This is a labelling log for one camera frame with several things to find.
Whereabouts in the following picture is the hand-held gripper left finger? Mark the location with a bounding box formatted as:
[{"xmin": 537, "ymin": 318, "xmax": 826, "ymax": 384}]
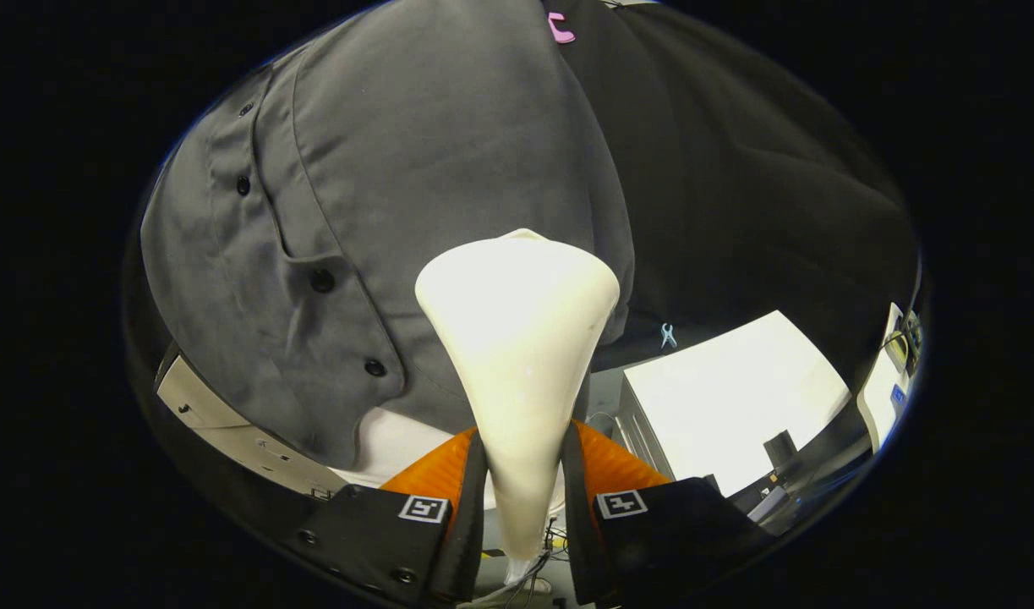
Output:
[{"xmin": 280, "ymin": 423, "xmax": 489, "ymax": 606}]

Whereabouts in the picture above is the white mannequin torso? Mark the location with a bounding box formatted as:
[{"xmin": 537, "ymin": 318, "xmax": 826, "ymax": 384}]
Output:
[{"xmin": 329, "ymin": 406, "xmax": 494, "ymax": 510}]

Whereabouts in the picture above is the white table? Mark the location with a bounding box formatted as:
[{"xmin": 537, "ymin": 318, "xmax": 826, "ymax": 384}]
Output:
[{"xmin": 613, "ymin": 310, "xmax": 852, "ymax": 502}]

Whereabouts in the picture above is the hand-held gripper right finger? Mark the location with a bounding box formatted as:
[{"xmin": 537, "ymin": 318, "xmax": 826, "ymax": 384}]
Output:
[{"xmin": 561, "ymin": 420, "xmax": 780, "ymax": 606}]

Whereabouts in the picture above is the grey metal cabinet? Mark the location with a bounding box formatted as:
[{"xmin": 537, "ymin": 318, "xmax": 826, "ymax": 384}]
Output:
[{"xmin": 155, "ymin": 342, "xmax": 350, "ymax": 502}]

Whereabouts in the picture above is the grey polo shirt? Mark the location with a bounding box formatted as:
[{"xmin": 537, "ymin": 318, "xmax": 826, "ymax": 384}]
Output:
[{"xmin": 140, "ymin": 0, "xmax": 637, "ymax": 471}]

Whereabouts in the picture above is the white garment steamer head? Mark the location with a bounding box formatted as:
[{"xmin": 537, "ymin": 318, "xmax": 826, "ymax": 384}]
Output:
[{"xmin": 415, "ymin": 228, "xmax": 621, "ymax": 584}]

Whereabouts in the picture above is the black backdrop cloth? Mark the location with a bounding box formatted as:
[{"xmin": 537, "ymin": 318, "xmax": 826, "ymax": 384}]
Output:
[{"xmin": 544, "ymin": 0, "xmax": 923, "ymax": 375}]

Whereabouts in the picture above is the white side desk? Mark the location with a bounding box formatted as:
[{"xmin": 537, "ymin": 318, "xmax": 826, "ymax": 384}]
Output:
[{"xmin": 856, "ymin": 302, "xmax": 924, "ymax": 455}]

